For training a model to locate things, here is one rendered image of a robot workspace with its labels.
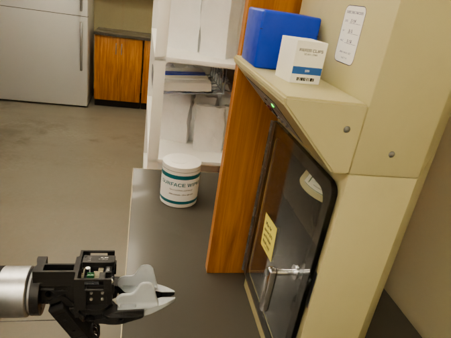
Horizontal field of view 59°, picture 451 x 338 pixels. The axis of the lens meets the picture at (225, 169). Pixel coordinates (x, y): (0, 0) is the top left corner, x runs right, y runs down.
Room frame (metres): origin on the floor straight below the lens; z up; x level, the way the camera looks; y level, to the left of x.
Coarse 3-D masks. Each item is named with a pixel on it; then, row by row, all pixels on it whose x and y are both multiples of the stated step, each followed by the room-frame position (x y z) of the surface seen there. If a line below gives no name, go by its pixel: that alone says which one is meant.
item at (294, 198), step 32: (288, 160) 0.69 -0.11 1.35; (288, 192) 0.66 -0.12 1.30; (320, 192) 0.54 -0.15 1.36; (256, 224) 0.78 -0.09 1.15; (288, 224) 0.63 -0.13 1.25; (320, 224) 0.52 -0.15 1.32; (256, 256) 0.74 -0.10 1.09; (288, 256) 0.60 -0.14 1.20; (256, 288) 0.70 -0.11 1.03; (288, 288) 0.57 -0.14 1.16; (288, 320) 0.54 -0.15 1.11
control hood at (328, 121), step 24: (264, 72) 0.63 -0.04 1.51; (288, 96) 0.49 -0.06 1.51; (312, 96) 0.51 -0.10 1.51; (336, 96) 0.53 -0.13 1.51; (288, 120) 0.57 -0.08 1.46; (312, 120) 0.49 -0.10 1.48; (336, 120) 0.50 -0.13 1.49; (360, 120) 0.51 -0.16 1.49; (312, 144) 0.50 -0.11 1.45; (336, 144) 0.50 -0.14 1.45; (336, 168) 0.50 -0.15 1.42
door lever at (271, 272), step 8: (272, 272) 0.54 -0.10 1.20; (280, 272) 0.54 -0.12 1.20; (288, 272) 0.55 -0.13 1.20; (296, 272) 0.55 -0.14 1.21; (264, 280) 0.55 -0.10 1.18; (272, 280) 0.54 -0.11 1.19; (264, 288) 0.54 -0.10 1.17; (272, 288) 0.54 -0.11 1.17; (264, 296) 0.54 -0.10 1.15; (264, 304) 0.54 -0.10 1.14
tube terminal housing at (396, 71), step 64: (320, 0) 0.73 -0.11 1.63; (384, 0) 0.54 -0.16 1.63; (448, 0) 0.52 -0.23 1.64; (384, 64) 0.51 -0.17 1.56; (448, 64) 0.53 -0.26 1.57; (384, 128) 0.52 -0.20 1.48; (384, 192) 0.52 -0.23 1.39; (320, 256) 0.52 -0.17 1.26; (384, 256) 0.53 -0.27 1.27; (256, 320) 0.70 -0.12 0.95; (320, 320) 0.52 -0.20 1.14
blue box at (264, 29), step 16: (256, 16) 0.70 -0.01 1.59; (272, 16) 0.67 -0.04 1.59; (288, 16) 0.68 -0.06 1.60; (304, 16) 0.68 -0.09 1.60; (256, 32) 0.68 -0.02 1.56; (272, 32) 0.67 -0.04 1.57; (288, 32) 0.68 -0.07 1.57; (304, 32) 0.68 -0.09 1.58; (256, 48) 0.67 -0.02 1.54; (272, 48) 0.67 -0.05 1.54; (256, 64) 0.67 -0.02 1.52; (272, 64) 0.67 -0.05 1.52
